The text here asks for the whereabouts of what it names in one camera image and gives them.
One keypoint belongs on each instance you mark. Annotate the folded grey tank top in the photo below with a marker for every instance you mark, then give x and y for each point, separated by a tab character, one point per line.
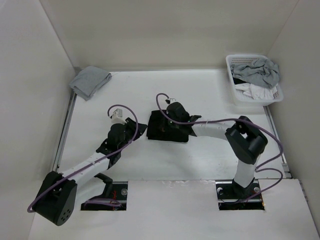
89	80

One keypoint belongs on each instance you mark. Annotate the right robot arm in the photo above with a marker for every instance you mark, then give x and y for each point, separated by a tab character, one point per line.
246	141

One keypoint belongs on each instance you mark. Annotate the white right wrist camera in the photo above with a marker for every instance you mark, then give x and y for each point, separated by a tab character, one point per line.
170	100

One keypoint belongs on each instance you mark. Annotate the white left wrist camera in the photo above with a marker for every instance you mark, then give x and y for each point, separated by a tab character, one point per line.
117	117

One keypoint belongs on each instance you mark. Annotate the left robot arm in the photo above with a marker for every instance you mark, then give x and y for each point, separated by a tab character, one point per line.
56	198

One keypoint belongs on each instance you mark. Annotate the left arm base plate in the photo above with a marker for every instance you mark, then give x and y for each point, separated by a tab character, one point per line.
111	193

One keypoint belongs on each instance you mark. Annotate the black tank top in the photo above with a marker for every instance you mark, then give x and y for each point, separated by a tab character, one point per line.
158	129

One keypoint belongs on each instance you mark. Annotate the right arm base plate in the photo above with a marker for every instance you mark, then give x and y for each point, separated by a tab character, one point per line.
230	198

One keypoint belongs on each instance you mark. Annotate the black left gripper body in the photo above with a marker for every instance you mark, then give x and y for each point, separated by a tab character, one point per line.
130	131

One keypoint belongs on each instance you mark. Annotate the white plastic laundry basket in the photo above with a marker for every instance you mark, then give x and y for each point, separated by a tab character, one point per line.
240	99

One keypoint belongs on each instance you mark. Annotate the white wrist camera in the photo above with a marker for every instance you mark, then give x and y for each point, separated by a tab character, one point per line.
117	117
170	100

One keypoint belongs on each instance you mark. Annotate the crumpled grey tank top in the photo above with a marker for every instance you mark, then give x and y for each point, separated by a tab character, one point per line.
261	72

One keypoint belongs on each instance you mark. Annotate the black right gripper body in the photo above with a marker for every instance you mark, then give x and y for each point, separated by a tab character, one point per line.
174	126

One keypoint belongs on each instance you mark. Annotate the crumpled white tank top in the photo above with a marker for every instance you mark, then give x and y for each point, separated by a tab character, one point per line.
256	92

